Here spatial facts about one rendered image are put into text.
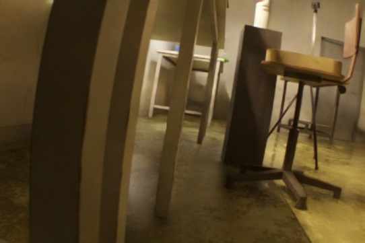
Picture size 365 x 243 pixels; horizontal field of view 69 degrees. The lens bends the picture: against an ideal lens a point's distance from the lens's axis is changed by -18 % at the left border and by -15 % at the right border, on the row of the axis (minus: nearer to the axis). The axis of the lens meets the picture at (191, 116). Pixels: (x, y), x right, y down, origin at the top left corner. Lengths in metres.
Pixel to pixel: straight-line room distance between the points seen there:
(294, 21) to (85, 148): 6.60
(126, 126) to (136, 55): 0.08
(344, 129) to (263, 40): 5.20
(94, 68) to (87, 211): 0.12
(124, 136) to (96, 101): 0.12
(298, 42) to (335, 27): 1.00
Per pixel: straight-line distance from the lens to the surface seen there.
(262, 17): 2.01
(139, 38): 0.35
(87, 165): 0.24
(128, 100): 0.35
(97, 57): 0.23
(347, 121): 6.93
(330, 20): 7.04
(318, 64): 1.32
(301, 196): 1.23
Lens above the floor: 0.36
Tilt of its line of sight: 4 degrees down
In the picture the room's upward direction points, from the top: 9 degrees clockwise
